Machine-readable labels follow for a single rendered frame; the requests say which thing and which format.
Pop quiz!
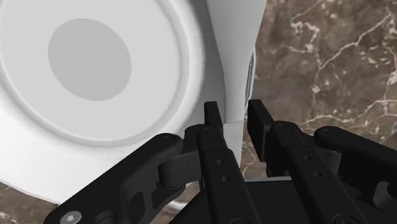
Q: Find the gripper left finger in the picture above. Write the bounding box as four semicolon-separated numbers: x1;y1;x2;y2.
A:
43;101;262;224

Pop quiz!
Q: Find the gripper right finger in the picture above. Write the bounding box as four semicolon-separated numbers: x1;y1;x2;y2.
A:
247;99;397;224

